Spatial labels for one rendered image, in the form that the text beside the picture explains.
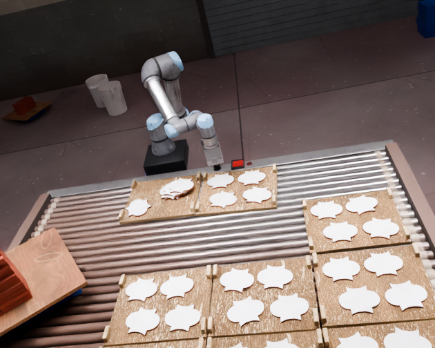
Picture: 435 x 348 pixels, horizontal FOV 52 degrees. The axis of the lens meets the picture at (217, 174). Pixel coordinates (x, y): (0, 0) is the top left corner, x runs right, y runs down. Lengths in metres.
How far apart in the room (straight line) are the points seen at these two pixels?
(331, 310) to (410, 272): 0.35
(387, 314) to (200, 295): 0.71
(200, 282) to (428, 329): 0.87
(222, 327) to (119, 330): 0.42
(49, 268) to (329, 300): 1.22
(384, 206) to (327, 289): 0.54
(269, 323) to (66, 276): 0.90
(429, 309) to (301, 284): 0.46
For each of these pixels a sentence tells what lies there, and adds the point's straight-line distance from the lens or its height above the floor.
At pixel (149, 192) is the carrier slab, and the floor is 0.94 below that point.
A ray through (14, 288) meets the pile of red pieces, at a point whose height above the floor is 1.13.
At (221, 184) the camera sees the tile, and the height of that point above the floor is 0.95.
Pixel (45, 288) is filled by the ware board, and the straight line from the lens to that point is 2.10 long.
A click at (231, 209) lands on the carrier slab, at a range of 2.25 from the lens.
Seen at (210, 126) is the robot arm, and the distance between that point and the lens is 2.24.
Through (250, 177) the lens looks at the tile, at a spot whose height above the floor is 0.95.
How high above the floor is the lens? 2.33
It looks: 34 degrees down
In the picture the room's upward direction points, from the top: 15 degrees counter-clockwise
